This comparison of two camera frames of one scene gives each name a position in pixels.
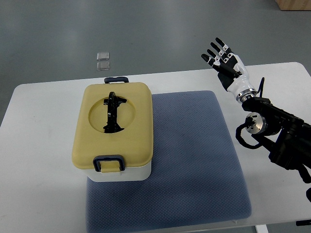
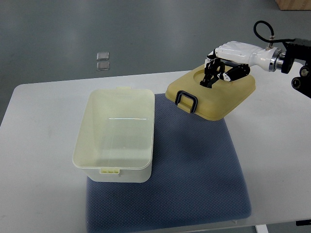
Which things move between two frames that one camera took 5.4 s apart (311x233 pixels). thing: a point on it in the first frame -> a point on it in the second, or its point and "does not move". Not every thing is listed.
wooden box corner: x=294 y=5 does not move
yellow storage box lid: x=135 y=143 -> x=185 y=92
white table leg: x=261 y=228 does not move
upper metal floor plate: x=103 y=56 does not move
